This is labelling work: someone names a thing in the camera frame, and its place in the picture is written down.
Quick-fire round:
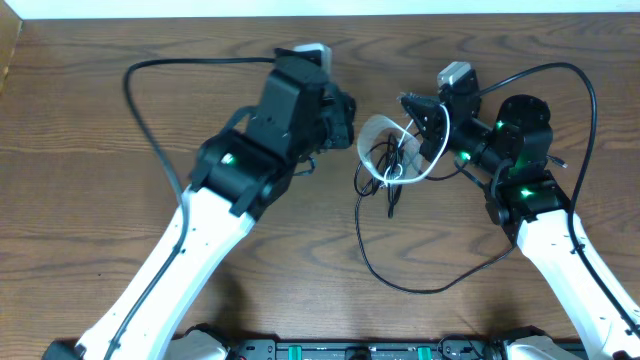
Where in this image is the white USB cable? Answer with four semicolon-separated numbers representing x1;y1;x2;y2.
355;102;452;187

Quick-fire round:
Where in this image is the black USB cable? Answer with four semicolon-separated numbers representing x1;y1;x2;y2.
352;130;519;296

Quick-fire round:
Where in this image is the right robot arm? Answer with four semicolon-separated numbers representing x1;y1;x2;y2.
400;93;639;359

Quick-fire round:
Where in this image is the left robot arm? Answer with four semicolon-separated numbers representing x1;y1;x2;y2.
44;43;356;359

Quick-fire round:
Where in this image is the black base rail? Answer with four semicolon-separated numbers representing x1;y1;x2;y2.
226;335;504;360

